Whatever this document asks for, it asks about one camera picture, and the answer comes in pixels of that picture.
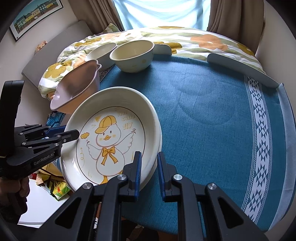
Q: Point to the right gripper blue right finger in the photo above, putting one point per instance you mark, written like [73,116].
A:
[162,174]

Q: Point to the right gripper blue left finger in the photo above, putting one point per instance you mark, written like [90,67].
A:
[138,159]

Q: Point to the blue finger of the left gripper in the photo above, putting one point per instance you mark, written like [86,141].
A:
[54,131]

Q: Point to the duck cartoon deep plate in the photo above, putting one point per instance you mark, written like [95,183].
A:
[113,124]

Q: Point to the pink square bowl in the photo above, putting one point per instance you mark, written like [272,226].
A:
[75,87]

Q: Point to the white ribbed bowl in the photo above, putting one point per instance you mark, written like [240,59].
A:
[101,54]

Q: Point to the cream round bowl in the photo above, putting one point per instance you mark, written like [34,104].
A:
[134,56]

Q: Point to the person left hand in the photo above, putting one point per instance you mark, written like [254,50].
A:
[14,199]

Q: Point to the grey bed headboard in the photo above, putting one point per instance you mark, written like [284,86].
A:
[48,55]

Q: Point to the blue patterned tablecloth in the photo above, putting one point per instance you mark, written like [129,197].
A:
[207,134]

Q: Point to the small plush toy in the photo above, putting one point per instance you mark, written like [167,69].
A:
[40,46]

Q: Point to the green striped pillow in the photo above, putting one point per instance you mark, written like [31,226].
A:
[111,28]

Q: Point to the framed town picture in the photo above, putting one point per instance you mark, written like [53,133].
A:
[31,14]

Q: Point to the floral striped duvet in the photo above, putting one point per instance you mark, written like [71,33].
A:
[184,42]

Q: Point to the left brown curtain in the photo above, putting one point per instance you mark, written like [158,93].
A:
[97,14]

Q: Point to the brown curtain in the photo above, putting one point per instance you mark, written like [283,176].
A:
[97,14]
[240,20]

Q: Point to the light blue window cloth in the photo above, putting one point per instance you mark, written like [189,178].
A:
[183,13]

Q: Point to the right brown curtain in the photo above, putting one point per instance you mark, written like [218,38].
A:
[240,20]

